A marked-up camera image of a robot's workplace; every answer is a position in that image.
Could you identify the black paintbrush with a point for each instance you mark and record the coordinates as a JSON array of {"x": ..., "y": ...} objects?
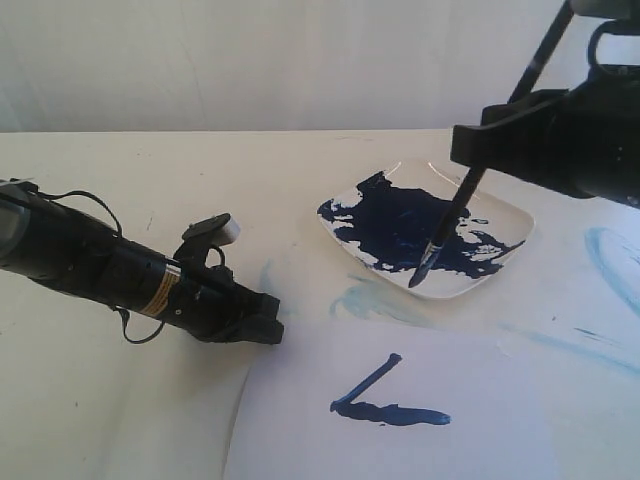
[{"x": 468, "y": 186}]

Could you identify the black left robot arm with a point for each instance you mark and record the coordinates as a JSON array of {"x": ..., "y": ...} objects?
[{"x": 71, "y": 252}]

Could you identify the white square paint plate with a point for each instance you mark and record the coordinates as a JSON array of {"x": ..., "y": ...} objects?
[{"x": 386, "y": 220}]

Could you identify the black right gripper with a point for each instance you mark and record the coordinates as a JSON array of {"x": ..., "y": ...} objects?
[{"x": 593, "y": 139}]

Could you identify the white paper sheet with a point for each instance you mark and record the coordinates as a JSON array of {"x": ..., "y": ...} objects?
[{"x": 347, "y": 398}]

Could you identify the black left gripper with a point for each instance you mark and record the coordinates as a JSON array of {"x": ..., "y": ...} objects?
[{"x": 210, "y": 305}]

